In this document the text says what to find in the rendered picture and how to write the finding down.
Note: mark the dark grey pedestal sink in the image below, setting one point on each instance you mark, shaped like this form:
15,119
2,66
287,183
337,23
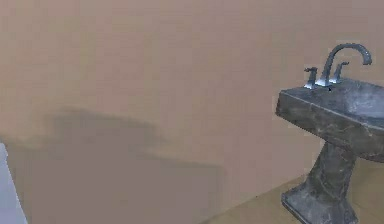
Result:
333,120

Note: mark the grey metal faucet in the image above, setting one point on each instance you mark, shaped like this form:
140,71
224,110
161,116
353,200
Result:
328,68

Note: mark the pale blue-white panel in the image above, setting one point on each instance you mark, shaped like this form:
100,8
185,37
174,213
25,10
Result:
8,196

